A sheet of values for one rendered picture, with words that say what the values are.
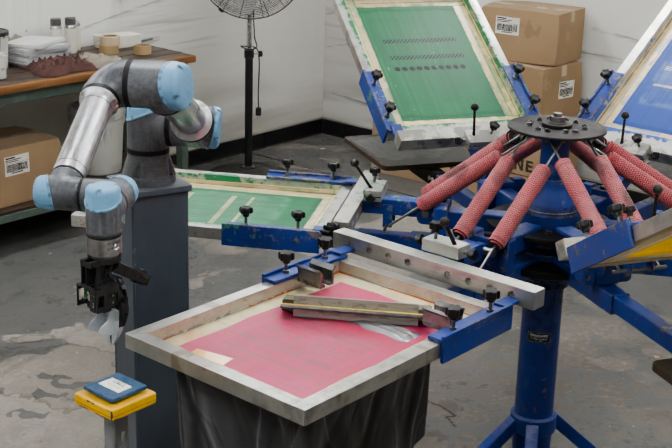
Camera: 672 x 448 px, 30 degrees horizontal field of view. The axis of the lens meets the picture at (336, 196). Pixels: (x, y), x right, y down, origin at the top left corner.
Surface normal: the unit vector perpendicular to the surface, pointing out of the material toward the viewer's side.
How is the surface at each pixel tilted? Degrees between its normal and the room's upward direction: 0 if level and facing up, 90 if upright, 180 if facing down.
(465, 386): 0
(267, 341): 0
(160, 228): 90
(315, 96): 90
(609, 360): 0
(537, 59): 91
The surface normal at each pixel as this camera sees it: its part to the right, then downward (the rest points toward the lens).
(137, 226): 0.49, 0.27
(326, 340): 0.03, -0.96
